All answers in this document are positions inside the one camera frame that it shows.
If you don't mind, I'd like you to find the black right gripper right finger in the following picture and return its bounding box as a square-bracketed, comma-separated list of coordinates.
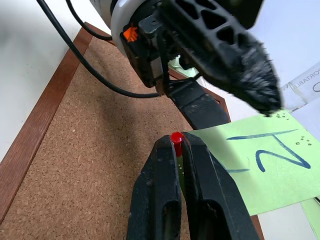
[181, 131, 261, 240]

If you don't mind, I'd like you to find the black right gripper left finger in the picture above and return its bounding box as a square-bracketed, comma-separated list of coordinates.
[126, 134, 183, 240]

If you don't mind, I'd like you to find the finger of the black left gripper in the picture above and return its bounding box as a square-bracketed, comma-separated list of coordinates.
[159, 0, 285, 117]
[166, 77, 231, 131]

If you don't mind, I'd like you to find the red pushpin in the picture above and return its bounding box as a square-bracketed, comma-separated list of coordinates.
[169, 131, 185, 159]

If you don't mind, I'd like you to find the light green tray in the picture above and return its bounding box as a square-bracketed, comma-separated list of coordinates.
[167, 55, 202, 79]

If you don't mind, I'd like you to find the green note with blue writing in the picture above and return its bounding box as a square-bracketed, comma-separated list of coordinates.
[188, 109, 320, 217]

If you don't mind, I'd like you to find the clear plastic box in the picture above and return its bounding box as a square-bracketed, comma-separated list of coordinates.
[279, 59, 320, 111]

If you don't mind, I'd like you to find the pale green sheet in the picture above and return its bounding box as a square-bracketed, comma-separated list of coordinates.
[300, 198, 320, 240]

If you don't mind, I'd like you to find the thick black cable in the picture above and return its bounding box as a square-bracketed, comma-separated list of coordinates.
[36, 0, 161, 99]

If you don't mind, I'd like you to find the thin black cable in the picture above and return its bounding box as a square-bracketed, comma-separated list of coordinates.
[65, 0, 113, 41]

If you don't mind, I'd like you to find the cork board with wooden frame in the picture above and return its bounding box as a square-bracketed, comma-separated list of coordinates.
[0, 21, 266, 240]

